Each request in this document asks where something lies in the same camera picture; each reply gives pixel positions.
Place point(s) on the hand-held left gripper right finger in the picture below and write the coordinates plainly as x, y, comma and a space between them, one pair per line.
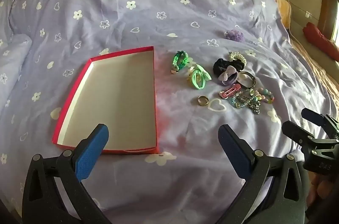
234, 150

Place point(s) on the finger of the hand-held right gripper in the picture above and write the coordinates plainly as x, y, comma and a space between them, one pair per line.
292, 131
309, 113

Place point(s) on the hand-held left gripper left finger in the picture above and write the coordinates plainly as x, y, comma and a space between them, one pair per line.
91, 150

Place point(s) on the red cardboard box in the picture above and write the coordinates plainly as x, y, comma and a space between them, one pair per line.
119, 97

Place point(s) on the metal bangle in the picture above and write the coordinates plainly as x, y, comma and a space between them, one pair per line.
247, 79

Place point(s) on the black scrunchie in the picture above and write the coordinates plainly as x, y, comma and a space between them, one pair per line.
219, 65

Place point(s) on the person's right hand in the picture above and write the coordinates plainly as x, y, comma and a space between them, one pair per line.
316, 189

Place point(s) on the pink hair clip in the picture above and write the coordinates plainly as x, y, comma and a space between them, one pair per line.
230, 91

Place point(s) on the red cloth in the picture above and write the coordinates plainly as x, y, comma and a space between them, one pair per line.
319, 40

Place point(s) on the purple fluffy scrunchie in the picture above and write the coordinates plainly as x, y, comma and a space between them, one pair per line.
234, 35

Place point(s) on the purple floral blanket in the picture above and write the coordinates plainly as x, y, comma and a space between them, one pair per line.
148, 15

